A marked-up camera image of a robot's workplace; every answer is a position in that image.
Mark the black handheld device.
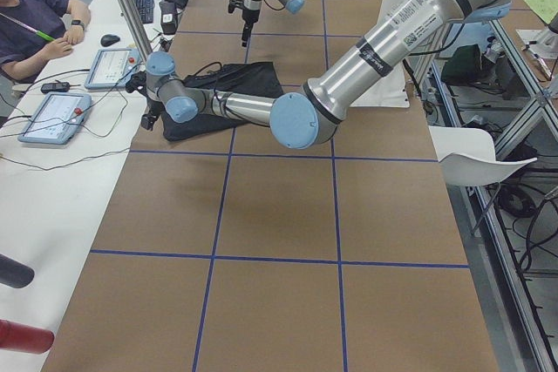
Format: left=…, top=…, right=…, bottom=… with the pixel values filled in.
left=40, top=82, right=71, bottom=94

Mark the teach pendant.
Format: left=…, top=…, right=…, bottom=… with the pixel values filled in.
left=84, top=48, right=140, bottom=90
left=17, top=92, right=92, bottom=145

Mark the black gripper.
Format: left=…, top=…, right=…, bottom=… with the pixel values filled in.
left=140, top=98, right=162, bottom=131
left=242, top=9, right=260, bottom=47

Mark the aluminium frame post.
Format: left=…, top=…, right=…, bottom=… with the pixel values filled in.
left=118, top=0, right=153, bottom=62

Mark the far teach pendant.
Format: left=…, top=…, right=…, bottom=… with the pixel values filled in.
left=84, top=48, right=140, bottom=90

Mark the red bottle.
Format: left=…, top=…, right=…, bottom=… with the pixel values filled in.
left=1, top=320, right=55, bottom=354

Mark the black label printer box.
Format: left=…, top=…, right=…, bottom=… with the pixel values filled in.
left=159, top=1, right=178, bottom=35

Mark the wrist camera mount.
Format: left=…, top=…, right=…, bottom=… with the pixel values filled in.
left=125, top=71, right=146, bottom=96
left=228, top=0, right=244, bottom=14

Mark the black printed t-shirt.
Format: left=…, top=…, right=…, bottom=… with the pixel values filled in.
left=161, top=60, right=285, bottom=143

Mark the black computer mouse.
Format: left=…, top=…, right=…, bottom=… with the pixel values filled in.
left=100, top=34, right=120, bottom=47

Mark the seated person in navy shirt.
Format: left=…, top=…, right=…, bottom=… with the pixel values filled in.
left=1, top=0, right=91, bottom=83

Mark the white plastic chair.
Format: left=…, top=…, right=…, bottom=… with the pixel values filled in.
left=429, top=126, right=537, bottom=186

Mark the near teach pendant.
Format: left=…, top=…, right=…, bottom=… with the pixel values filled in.
left=17, top=92, right=92, bottom=145

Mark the black keyboard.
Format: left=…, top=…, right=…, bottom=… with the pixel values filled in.
left=133, top=0, right=154, bottom=24

